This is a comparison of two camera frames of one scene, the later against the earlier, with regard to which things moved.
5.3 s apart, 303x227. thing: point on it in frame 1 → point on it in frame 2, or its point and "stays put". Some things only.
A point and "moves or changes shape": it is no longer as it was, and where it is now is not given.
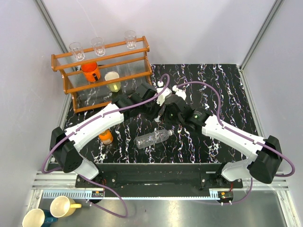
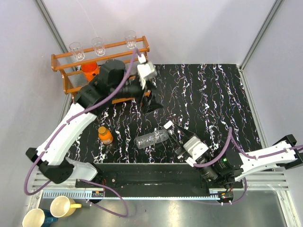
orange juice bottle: (106, 137) stays put
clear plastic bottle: (154, 137) stays put
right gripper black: (166, 120) → (179, 149)
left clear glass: (77, 49) stays put
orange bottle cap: (105, 135) moves or changes shape
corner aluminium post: (52, 26) stays put
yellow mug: (63, 206) stays put
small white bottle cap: (157, 119) → (169, 124)
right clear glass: (130, 37) stays put
